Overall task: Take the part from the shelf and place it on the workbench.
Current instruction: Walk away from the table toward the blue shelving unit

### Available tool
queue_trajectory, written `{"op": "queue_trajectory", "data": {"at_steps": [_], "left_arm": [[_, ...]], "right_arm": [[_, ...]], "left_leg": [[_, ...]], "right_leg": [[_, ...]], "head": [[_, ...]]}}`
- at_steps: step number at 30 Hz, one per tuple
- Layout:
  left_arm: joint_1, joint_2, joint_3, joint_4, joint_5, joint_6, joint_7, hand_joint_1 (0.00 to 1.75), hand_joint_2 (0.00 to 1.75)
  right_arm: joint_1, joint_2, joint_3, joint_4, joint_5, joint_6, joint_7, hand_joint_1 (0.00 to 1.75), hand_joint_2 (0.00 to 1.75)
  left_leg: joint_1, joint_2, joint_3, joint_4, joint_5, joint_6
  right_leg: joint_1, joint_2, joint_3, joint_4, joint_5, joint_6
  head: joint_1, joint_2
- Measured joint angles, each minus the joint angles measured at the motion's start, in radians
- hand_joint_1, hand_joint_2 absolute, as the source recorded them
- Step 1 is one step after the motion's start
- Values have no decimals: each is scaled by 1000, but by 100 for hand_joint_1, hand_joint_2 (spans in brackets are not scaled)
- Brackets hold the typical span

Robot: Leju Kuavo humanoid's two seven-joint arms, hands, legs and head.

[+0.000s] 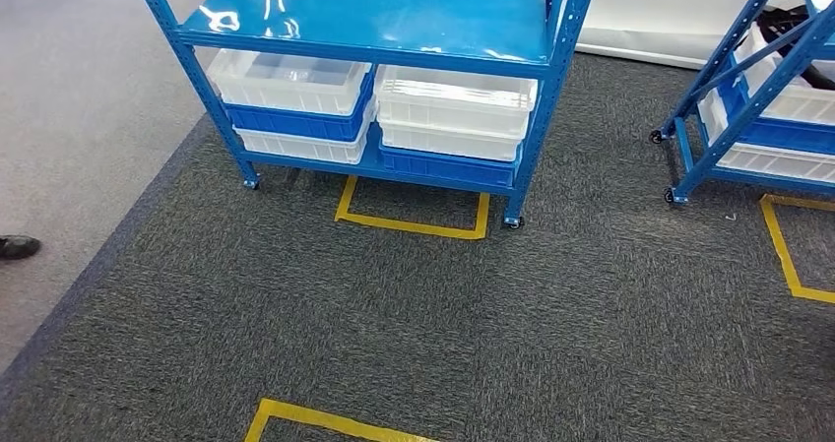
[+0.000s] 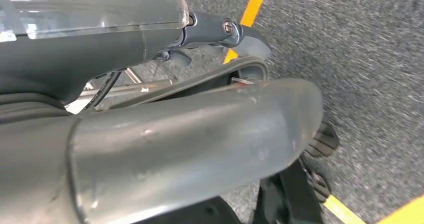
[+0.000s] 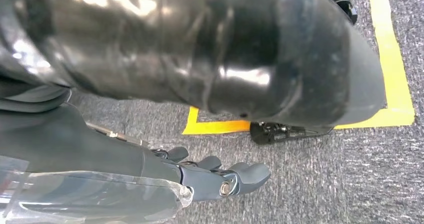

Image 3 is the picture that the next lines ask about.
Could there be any yellow floor tape marking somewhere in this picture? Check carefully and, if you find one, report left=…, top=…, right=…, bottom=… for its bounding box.
left=181, top=0, right=416, bottom=136

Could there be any robot right leg black shell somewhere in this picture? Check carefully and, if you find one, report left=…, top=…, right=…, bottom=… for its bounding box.
left=0, top=0, right=387, bottom=128

